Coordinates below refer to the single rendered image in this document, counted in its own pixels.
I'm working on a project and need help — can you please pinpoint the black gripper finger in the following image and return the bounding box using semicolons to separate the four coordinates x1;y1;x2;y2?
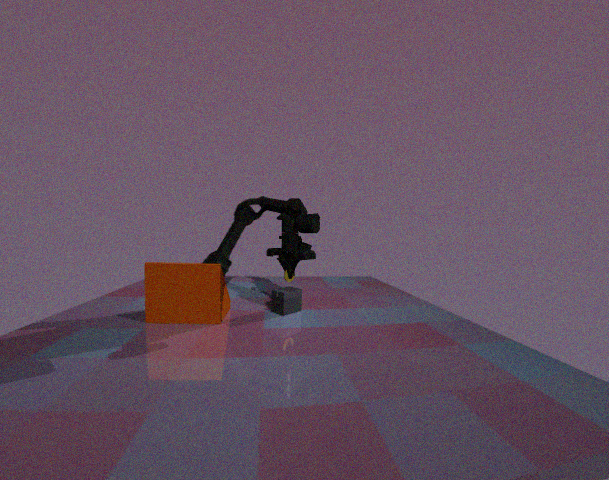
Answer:
285;259;301;279
277;258;289;272

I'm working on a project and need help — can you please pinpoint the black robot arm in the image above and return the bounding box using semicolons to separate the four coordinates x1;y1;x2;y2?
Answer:
202;196;320;277

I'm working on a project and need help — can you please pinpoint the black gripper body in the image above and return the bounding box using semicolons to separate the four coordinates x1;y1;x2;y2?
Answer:
266;233;316;260

